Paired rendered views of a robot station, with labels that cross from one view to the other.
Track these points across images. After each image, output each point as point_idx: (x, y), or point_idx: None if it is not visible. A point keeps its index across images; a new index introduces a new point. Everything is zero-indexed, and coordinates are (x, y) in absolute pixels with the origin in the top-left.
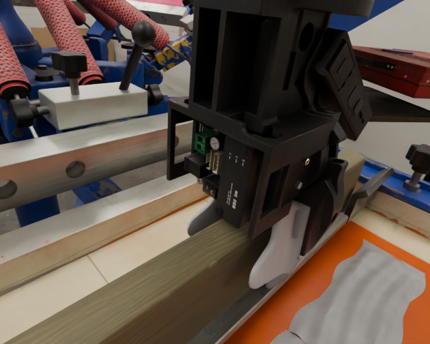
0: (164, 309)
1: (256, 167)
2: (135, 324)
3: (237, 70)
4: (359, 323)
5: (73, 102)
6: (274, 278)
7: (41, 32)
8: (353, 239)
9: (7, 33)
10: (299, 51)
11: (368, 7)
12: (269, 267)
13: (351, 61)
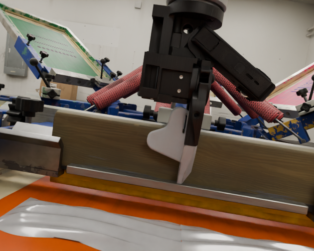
0: (106, 125)
1: (149, 68)
2: (94, 120)
3: (159, 40)
4: (234, 249)
5: (167, 109)
6: (166, 154)
7: None
8: None
9: (184, 105)
10: (184, 33)
11: (197, 9)
12: (161, 140)
13: (214, 37)
